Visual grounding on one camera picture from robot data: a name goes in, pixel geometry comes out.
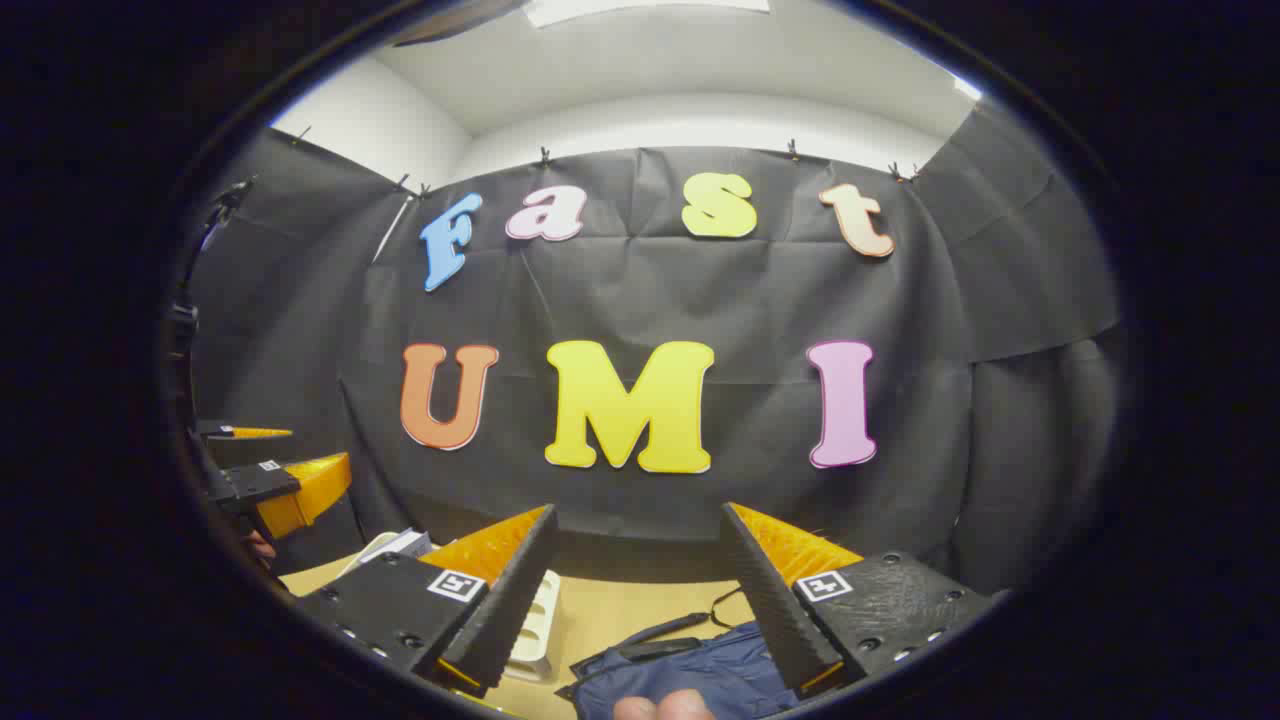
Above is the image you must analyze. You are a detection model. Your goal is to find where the ceiling light panel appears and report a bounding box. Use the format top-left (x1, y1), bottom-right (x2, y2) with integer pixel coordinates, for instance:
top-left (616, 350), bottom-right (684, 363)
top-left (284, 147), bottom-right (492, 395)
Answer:
top-left (523, 0), bottom-right (773, 29)

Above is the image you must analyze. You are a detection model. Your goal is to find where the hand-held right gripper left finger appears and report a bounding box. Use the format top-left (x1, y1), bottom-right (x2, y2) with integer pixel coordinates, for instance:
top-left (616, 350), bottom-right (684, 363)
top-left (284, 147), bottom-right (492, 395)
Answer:
top-left (295, 503), bottom-right (561, 699)

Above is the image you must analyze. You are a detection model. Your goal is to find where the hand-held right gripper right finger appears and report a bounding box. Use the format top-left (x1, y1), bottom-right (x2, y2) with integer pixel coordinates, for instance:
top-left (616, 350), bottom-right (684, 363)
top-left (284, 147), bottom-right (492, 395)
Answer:
top-left (720, 502), bottom-right (1001, 697)

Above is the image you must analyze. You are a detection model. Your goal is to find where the white plastic bookshelf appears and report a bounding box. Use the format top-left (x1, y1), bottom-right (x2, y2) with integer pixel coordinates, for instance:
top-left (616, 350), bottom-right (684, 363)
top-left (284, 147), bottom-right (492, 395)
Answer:
top-left (503, 570), bottom-right (562, 684)

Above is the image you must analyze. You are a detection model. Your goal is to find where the blue and black schoolbag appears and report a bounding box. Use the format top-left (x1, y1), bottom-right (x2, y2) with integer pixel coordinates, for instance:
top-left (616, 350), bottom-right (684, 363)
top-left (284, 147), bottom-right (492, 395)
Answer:
top-left (555, 588), bottom-right (801, 720)

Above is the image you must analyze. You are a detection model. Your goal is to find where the black tripod stand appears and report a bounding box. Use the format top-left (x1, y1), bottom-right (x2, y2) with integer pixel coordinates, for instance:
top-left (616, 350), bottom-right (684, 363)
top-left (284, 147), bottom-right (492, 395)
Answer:
top-left (165, 175), bottom-right (256, 361)

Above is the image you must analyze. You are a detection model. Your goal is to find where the plain white book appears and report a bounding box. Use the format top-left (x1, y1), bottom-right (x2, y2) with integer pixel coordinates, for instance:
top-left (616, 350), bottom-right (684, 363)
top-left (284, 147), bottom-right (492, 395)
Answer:
top-left (340, 532), bottom-right (401, 578)

